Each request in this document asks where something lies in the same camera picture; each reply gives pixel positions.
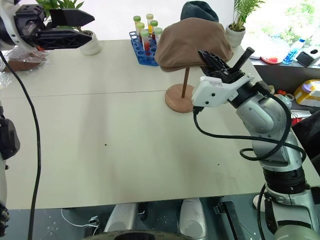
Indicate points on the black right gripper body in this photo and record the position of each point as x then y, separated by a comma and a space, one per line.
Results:
228, 76

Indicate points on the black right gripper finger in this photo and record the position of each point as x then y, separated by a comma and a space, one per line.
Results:
213, 61
243, 60

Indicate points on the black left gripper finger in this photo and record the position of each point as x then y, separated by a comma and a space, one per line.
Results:
62, 39
71, 17

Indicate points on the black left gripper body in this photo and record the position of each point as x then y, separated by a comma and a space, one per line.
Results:
29, 23

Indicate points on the brown cap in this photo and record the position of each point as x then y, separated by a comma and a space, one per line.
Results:
192, 42

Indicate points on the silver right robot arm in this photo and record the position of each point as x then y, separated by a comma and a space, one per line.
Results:
262, 117

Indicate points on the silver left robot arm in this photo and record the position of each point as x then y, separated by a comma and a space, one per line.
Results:
7, 140

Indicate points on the wooden hat stand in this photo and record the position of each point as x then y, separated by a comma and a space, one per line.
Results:
179, 100

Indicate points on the dark grey hat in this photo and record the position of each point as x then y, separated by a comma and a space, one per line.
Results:
200, 11

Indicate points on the red plate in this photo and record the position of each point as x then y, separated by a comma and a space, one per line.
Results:
270, 60

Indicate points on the palm plant in white pot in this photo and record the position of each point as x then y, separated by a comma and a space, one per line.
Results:
236, 33

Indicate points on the leafy plant in white pot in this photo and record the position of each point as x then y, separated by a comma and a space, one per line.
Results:
91, 45

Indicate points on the clear bag with brown contents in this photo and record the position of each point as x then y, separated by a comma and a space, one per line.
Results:
22, 61

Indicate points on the dark grey side table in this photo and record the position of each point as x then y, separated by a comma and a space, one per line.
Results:
287, 75

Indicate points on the blue plastic water bottle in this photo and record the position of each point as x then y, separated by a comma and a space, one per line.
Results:
292, 52

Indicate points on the black box device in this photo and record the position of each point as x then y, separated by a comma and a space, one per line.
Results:
303, 58

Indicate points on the green-capped test tube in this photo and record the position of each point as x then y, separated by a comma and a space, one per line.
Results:
140, 28
158, 32
149, 21
137, 21
145, 41
154, 28

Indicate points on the blue test tube rack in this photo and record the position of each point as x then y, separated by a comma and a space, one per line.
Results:
142, 53

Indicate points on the yellow and white toy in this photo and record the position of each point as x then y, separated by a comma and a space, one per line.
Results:
308, 93

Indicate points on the black fabric chair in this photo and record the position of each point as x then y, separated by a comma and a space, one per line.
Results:
308, 140

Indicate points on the silver right robot leg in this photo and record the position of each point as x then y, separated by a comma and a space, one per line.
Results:
192, 217

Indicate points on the silver robot leg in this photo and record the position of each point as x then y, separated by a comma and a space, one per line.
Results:
121, 217
192, 217

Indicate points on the silver left robot leg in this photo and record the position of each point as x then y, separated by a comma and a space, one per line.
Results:
121, 217

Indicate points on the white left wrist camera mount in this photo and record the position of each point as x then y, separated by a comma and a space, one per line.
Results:
15, 37

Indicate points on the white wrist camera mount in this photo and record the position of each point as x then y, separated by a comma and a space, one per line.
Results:
15, 37
212, 92

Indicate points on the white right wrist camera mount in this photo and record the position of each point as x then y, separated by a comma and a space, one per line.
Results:
212, 92

